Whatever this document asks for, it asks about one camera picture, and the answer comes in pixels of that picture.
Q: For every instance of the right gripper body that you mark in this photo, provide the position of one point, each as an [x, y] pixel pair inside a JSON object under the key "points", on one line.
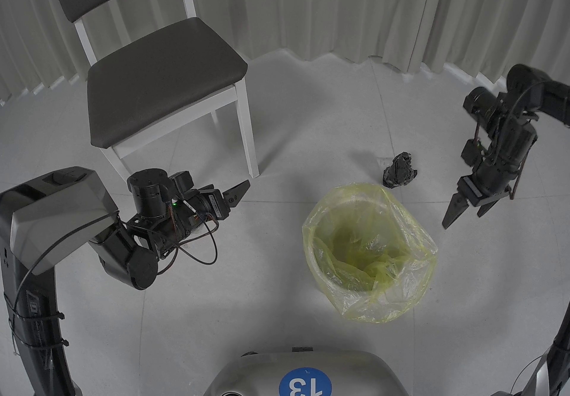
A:
{"points": [[503, 162]]}

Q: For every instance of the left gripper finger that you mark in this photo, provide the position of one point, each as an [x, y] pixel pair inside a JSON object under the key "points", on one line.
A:
{"points": [[234, 202], [235, 191]]}

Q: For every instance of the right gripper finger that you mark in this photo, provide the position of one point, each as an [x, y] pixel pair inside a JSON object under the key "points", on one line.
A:
{"points": [[485, 208], [455, 209]]}

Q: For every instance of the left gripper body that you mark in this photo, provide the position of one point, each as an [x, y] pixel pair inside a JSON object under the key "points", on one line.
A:
{"points": [[196, 218]]}

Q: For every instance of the yellow plastic bag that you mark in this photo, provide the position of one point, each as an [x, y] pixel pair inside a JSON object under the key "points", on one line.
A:
{"points": [[414, 234]]}

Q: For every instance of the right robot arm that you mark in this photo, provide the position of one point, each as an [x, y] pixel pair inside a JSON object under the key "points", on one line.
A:
{"points": [[552, 96]]}

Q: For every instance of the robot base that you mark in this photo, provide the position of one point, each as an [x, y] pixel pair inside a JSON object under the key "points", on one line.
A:
{"points": [[267, 376]]}

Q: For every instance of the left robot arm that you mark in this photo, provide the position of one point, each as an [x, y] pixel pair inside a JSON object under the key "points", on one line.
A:
{"points": [[53, 216]]}

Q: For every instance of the crumpled black plastic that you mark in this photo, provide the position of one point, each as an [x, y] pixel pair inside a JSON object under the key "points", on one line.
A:
{"points": [[400, 171]]}

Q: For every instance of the white chair dark grey seat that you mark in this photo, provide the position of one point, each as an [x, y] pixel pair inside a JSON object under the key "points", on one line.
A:
{"points": [[156, 73]]}

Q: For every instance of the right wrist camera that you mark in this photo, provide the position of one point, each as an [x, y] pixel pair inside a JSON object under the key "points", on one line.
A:
{"points": [[471, 153]]}

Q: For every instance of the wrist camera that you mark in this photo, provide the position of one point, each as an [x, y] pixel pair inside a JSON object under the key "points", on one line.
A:
{"points": [[183, 181], [471, 153]]}

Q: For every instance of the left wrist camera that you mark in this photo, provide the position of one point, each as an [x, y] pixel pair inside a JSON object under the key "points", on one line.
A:
{"points": [[183, 181]]}

